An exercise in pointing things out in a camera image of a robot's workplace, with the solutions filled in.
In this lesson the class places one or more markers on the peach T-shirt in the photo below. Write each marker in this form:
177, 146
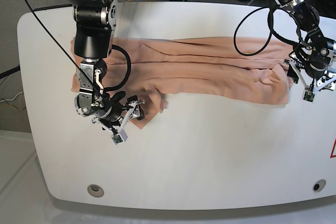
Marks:
248, 71

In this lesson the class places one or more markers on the table grommet hole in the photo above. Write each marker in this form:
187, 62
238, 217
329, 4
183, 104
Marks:
95, 191
319, 185

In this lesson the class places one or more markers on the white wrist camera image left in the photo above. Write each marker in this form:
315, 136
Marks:
119, 138

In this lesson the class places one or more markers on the left table grommet hole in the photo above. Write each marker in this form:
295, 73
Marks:
95, 191

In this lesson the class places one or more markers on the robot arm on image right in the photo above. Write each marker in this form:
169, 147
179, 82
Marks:
313, 55

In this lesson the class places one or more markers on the right table grommet hole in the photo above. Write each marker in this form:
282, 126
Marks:
319, 185

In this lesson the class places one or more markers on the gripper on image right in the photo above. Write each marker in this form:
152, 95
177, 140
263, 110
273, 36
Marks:
321, 80

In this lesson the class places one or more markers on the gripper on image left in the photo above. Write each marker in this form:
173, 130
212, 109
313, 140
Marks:
114, 116

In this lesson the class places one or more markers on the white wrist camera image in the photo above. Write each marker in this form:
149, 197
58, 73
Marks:
119, 138
308, 95

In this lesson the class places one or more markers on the black bar at left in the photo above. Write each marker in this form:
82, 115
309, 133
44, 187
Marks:
9, 72

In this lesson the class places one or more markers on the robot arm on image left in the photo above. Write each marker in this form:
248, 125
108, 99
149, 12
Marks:
95, 24

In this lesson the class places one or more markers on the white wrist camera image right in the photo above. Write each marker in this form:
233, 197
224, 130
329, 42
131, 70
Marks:
308, 95

